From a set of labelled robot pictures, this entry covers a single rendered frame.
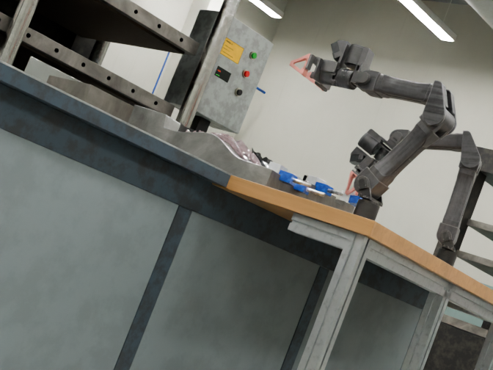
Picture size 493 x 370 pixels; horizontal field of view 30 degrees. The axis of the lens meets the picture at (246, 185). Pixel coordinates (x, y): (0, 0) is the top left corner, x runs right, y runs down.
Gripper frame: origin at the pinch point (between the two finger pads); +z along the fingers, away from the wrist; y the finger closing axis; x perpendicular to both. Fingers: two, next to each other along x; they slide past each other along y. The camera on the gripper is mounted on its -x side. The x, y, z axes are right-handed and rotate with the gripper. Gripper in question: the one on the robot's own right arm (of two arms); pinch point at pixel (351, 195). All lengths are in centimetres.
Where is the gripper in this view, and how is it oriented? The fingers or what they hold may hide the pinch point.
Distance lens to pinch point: 316.8
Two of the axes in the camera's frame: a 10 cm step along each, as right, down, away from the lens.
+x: 5.2, 5.2, -6.7
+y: -5.6, -3.8, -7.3
